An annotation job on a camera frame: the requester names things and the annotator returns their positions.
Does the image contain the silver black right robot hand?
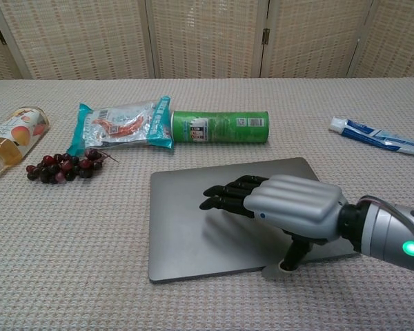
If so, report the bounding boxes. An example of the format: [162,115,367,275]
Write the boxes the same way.
[199,174,349,273]

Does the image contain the beige woven tablecloth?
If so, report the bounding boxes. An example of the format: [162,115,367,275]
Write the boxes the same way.
[0,67,414,331]

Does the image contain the green chips can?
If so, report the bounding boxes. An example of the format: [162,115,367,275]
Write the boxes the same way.
[168,110,272,144]

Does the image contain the teal clear snack bag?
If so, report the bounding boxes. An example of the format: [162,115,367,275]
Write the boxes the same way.
[66,95,175,156]

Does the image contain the blue white toothpaste tube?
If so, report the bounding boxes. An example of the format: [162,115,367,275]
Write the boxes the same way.
[328,116,414,159]

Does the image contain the silver grey laptop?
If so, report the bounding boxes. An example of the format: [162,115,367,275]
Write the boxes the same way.
[148,157,359,284]

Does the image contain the dark red grape bunch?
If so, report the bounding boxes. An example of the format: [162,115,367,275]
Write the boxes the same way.
[26,148,120,184]

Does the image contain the peach juice bottle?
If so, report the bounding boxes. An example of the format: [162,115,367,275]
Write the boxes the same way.
[0,106,52,177]

